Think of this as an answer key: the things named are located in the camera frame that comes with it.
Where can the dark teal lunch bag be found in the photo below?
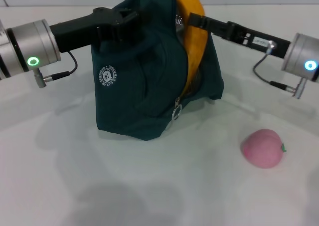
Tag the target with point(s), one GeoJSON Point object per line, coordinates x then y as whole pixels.
{"type": "Point", "coordinates": [139, 91]}

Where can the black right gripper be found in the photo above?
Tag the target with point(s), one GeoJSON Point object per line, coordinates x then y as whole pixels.
{"type": "Point", "coordinates": [259, 42]}

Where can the yellow banana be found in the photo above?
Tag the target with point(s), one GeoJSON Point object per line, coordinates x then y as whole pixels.
{"type": "Point", "coordinates": [195, 44]}

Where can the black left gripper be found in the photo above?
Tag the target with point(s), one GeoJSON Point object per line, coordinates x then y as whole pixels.
{"type": "Point", "coordinates": [74, 30]}

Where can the pink peach toy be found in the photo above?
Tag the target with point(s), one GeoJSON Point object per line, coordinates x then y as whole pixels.
{"type": "Point", "coordinates": [263, 148]}

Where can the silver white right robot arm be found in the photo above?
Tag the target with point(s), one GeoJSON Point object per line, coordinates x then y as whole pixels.
{"type": "Point", "coordinates": [302, 56]}

